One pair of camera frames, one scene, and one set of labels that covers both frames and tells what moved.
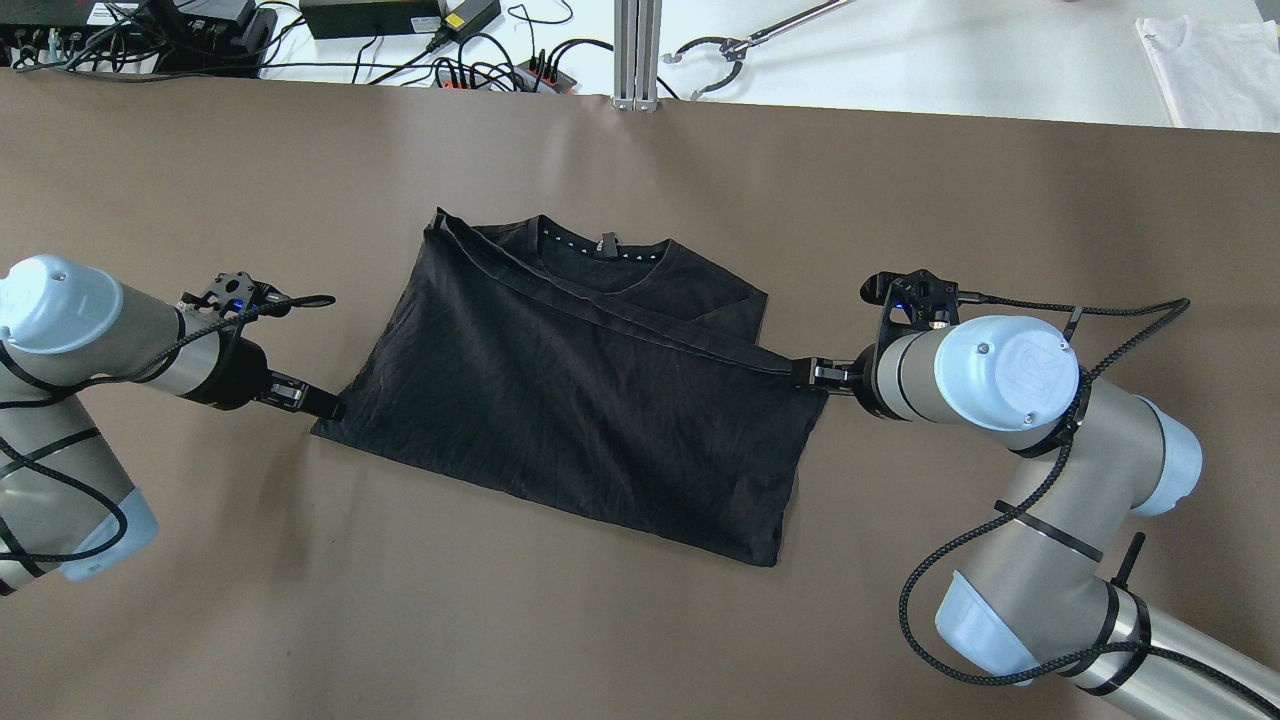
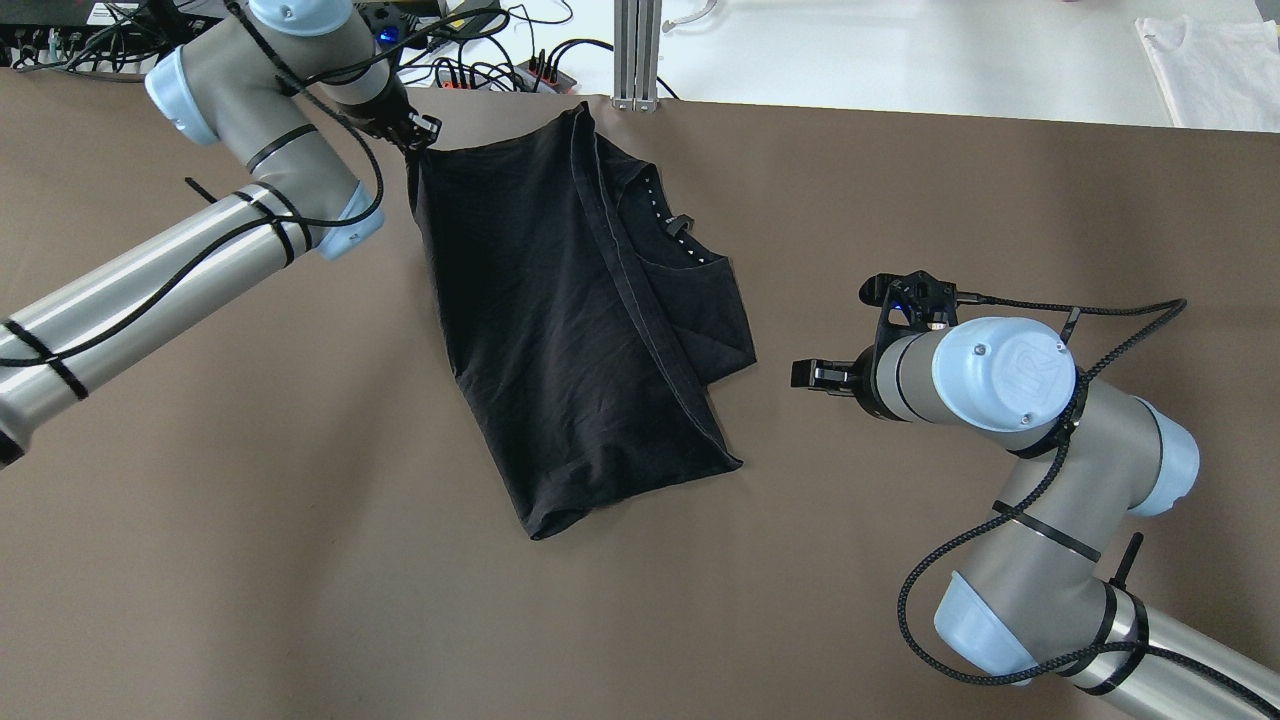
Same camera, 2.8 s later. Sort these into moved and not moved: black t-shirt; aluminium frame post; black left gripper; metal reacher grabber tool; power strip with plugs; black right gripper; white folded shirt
Moved: black t-shirt; metal reacher grabber tool; black left gripper
Not moved: aluminium frame post; white folded shirt; power strip with plugs; black right gripper
